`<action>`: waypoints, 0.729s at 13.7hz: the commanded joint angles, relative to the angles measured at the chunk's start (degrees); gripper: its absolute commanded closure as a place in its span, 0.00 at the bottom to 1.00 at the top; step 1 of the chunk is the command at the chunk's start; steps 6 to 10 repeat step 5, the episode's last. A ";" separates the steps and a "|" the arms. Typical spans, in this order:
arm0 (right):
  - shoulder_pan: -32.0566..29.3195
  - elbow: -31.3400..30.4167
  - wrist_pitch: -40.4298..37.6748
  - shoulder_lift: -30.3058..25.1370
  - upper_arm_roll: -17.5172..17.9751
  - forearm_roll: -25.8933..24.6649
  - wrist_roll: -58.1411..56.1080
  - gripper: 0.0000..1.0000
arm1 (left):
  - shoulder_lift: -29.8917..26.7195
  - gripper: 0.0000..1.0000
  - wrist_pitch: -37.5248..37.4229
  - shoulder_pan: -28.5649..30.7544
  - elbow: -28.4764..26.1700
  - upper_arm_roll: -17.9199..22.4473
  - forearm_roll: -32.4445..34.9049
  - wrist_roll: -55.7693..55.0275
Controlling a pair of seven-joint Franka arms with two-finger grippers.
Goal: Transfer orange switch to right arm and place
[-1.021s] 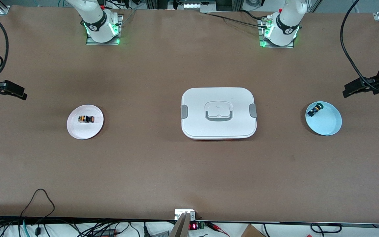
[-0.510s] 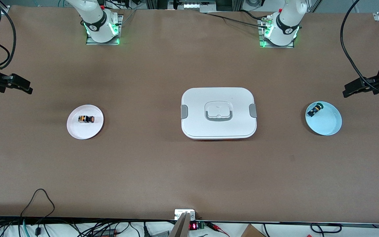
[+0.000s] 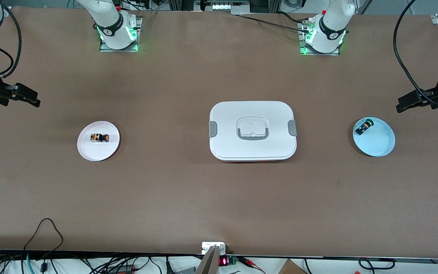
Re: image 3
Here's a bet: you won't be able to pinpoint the green push-button switch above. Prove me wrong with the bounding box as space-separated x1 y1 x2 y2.
355 119 374 136

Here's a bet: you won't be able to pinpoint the white lidded container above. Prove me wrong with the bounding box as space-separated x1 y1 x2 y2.
208 101 298 163

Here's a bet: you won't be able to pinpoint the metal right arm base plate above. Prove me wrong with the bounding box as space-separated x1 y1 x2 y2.
99 17 143 53

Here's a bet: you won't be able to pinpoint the black cable across table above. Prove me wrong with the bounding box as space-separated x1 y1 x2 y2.
237 11 311 34

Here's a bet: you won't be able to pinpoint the black oval cable loop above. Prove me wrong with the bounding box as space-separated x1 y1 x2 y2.
359 258 396 271

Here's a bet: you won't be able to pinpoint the light blue round plate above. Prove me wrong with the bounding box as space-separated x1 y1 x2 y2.
353 117 396 157

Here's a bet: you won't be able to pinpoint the black looped cable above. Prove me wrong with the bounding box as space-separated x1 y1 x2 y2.
23 218 64 274

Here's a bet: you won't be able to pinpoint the black power adapter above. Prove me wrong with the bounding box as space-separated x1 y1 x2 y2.
107 264 136 274

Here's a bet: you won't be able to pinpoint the red clip leads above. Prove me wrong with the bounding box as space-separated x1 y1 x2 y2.
238 256 266 274

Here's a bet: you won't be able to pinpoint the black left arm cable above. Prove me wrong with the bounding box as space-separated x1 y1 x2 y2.
393 0 438 106

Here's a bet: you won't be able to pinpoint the brown cardboard piece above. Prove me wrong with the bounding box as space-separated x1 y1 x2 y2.
278 259 308 274

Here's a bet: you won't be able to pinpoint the pink round plate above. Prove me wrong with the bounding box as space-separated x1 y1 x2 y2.
77 121 121 162

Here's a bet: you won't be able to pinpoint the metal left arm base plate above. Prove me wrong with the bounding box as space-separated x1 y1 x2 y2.
298 21 340 56

